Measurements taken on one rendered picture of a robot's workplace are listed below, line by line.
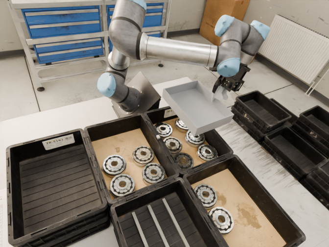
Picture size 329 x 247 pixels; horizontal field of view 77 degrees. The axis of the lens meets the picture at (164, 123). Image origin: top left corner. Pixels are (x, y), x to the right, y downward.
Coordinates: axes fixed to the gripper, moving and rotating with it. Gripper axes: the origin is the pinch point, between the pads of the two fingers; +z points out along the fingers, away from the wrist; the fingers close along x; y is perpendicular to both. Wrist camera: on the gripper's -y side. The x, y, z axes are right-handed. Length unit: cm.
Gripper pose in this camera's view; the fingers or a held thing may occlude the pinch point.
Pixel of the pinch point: (213, 98)
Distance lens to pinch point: 101.5
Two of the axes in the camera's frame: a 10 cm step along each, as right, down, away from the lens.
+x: 7.5, -1.3, 6.4
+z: -3.5, 7.5, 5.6
